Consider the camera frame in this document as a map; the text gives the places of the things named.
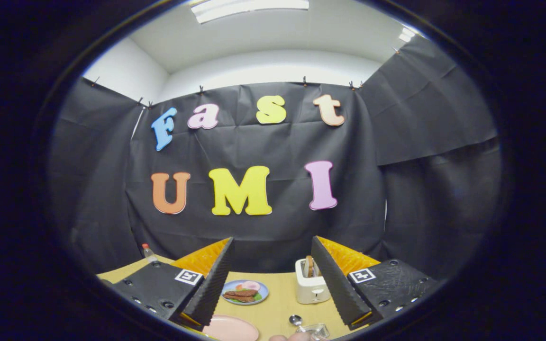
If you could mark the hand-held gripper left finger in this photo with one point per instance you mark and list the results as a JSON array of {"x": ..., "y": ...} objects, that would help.
[{"x": 209, "y": 289}]

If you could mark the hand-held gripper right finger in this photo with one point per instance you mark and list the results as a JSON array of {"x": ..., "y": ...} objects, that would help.
[{"x": 337, "y": 286}]

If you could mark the white toaster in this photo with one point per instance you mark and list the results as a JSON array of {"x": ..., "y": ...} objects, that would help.
[{"x": 308, "y": 290}]

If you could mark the brown meat strip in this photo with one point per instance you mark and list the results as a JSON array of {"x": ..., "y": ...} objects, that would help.
[
  {"x": 240, "y": 299},
  {"x": 243, "y": 293}
]

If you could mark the toast bread slice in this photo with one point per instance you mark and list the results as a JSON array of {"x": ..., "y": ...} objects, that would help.
[{"x": 308, "y": 266}]

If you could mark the pink ham slice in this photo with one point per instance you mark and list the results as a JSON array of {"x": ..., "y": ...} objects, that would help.
[{"x": 250, "y": 285}]

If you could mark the clear perforated basket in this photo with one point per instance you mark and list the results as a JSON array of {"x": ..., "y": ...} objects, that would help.
[{"x": 320, "y": 329}]

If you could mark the pink plate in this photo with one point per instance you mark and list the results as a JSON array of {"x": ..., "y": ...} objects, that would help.
[{"x": 235, "y": 329}]

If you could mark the blue plate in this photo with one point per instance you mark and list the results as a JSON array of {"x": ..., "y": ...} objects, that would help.
[{"x": 262, "y": 293}]

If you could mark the clear water bottle red label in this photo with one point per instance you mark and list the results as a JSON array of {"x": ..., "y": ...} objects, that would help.
[{"x": 149, "y": 255}]

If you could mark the small ceiling light panel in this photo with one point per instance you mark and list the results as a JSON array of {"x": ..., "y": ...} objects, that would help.
[{"x": 406, "y": 34}]

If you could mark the long ceiling light panel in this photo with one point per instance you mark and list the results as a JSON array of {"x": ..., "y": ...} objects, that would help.
[{"x": 249, "y": 8}]

